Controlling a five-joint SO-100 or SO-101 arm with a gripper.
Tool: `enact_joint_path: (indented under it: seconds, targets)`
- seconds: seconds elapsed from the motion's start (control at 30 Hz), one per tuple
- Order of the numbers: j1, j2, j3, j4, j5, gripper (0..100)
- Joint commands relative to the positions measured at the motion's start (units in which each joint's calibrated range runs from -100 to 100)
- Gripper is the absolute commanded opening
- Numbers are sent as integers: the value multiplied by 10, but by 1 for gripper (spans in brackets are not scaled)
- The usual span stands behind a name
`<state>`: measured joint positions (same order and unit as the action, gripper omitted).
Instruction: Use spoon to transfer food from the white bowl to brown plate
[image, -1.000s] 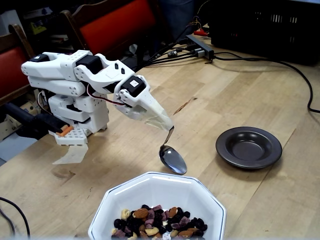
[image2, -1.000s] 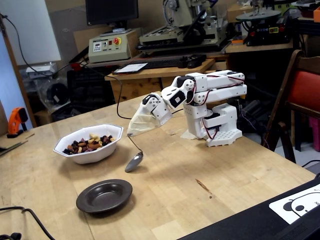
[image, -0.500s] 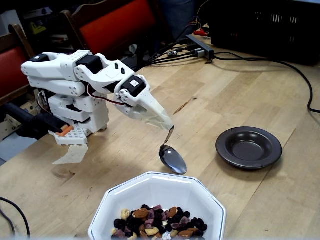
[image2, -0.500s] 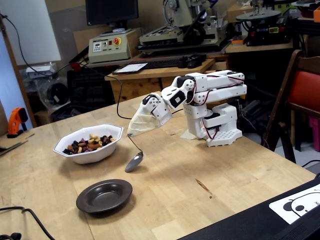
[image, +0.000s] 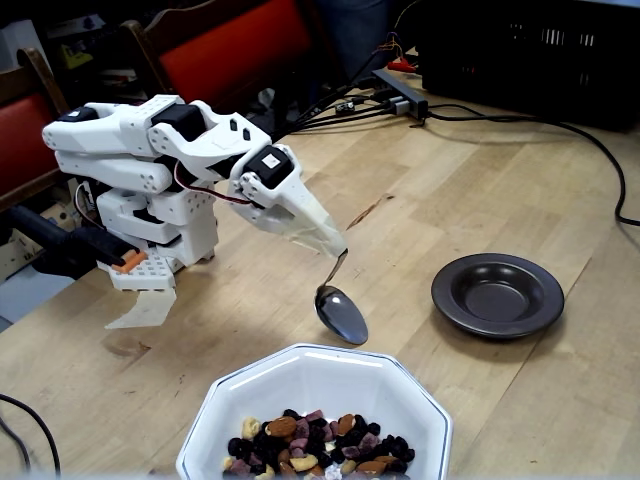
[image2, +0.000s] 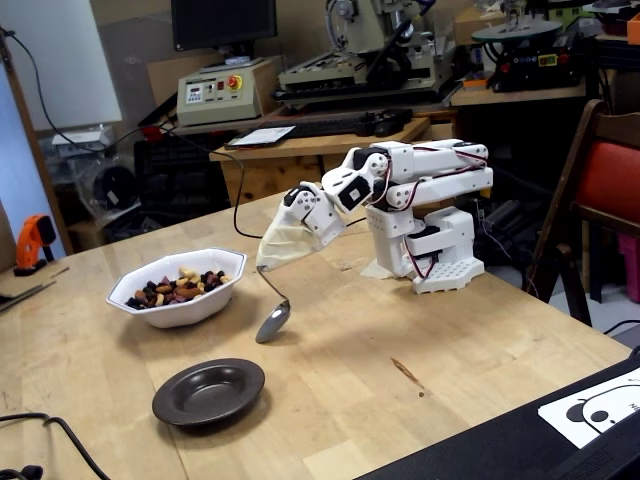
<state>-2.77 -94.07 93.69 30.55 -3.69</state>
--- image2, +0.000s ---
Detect black desk device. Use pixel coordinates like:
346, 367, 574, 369
355, 107, 414, 138

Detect beige tape wrap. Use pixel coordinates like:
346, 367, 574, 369
255, 218, 326, 274

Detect beige milling machine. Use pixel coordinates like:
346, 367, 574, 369
273, 0, 464, 107

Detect black green scroll saw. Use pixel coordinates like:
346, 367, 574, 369
471, 0, 586, 94

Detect brown plate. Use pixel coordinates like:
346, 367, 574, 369
151, 357, 266, 427

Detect thick black cable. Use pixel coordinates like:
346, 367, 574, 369
0, 412, 111, 480

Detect small circuit board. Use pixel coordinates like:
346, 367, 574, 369
452, 189, 487, 217

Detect large black plastic case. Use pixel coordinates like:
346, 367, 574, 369
355, 349, 640, 480

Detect wooden side table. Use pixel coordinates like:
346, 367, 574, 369
449, 74, 619, 109

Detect black computer monitor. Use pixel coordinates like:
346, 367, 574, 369
170, 0, 278, 69

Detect wooden post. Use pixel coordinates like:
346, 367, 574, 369
0, 34, 75, 256

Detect clear plastic bag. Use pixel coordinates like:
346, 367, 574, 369
38, 124, 142, 229

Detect thin black cable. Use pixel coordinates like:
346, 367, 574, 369
0, 25, 166, 154
169, 128, 369, 239
602, 318, 640, 337

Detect white octagonal bowl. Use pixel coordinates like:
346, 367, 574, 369
105, 247, 248, 330

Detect flat metal file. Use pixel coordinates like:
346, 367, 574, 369
0, 279, 58, 314

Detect black plastic crate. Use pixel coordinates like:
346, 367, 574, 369
133, 133, 232, 214

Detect trail mix nuts and raisins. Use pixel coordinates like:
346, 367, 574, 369
124, 266, 235, 310

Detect orange black printed tool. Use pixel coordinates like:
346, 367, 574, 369
13, 214, 57, 278

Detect black cable plug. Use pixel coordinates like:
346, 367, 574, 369
0, 464, 44, 480

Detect wooden chair red cushion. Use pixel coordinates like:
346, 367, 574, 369
522, 98, 640, 327

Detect metal spoon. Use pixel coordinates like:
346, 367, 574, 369
255, 267, 292, 345

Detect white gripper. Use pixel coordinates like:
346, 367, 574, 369
256, 182, 347, 273

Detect white board panel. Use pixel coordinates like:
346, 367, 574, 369
0, 0, 124, 133

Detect brown cardboard box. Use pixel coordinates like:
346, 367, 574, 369
452, 3, 509, 47

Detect pink box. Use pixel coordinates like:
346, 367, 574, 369
616, 232, 640, 304

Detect wooden workbench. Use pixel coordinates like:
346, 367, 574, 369
208, 117, 454, 207

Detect beige control box red button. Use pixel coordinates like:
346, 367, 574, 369
176, 55, 284, 128

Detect white paper sheet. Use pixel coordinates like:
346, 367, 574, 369
223, 125, 297, 151

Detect white panda sticker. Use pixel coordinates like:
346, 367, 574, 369
537, 368, 640, 450

